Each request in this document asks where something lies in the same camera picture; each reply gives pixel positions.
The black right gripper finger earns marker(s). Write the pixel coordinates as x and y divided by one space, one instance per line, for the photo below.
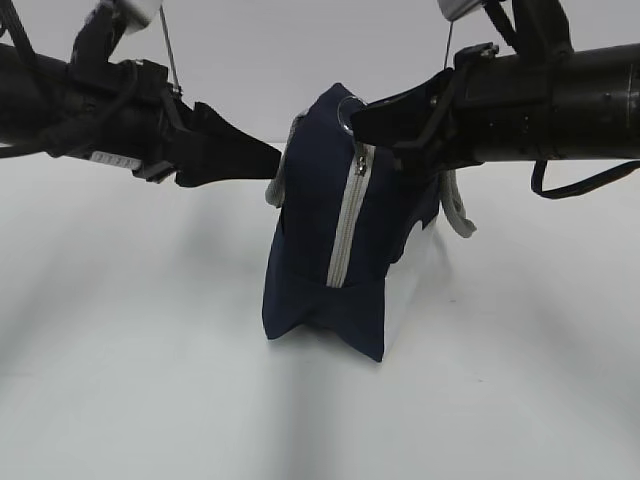
402 116

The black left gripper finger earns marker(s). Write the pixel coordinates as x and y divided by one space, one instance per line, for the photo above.
213 150

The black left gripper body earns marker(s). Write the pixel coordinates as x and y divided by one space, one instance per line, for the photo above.
125 114

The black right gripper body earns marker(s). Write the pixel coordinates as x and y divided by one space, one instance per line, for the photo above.
496 109

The navy insulated lunch bag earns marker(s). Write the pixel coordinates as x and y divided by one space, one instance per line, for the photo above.
352 233

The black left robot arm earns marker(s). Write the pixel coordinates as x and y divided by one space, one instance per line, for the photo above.
32 94

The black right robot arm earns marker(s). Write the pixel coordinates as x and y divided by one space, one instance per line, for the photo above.
595 106

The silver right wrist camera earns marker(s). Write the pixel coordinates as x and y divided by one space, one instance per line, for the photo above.
454 10

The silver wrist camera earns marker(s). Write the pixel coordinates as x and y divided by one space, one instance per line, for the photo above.
134 14
454 10

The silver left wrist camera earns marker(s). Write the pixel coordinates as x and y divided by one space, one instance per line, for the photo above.
134 14

